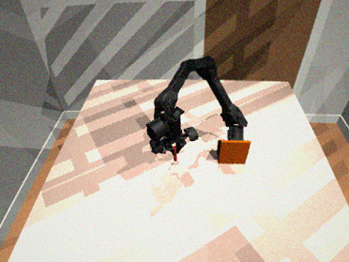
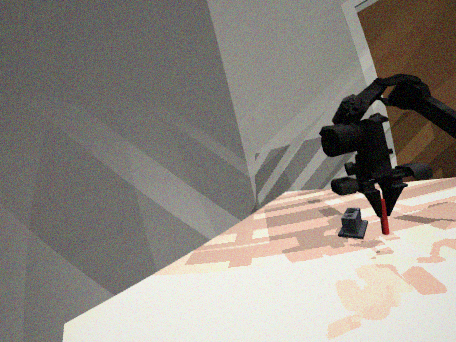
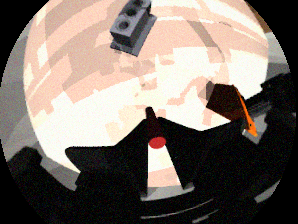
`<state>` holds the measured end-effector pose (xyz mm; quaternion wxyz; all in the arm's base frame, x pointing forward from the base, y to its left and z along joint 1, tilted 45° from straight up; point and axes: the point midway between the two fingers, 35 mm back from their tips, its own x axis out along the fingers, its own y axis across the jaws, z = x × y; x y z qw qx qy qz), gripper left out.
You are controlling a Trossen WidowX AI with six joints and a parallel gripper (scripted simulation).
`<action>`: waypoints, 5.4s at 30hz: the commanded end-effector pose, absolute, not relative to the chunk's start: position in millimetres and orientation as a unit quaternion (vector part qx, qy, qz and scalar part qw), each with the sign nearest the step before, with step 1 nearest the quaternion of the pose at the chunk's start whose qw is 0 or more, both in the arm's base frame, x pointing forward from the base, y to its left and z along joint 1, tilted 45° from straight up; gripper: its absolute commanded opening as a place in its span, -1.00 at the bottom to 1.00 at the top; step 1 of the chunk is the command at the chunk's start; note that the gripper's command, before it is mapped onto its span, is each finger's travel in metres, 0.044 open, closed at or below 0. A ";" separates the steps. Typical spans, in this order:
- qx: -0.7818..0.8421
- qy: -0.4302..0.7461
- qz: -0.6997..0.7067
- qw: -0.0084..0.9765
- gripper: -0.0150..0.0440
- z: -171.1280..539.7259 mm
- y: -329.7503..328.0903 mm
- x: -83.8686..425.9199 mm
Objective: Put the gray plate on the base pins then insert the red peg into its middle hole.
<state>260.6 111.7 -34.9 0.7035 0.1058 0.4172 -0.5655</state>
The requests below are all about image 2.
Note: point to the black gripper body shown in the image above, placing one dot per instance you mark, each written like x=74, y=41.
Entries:
x=375, y=163

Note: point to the red peg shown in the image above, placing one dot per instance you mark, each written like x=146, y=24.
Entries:
x=384, y=219

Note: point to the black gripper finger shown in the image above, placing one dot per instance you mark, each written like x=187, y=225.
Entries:
x=374, y=197
x=391, y=194

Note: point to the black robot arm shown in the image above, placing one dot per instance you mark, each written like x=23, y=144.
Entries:
x=349, y=134

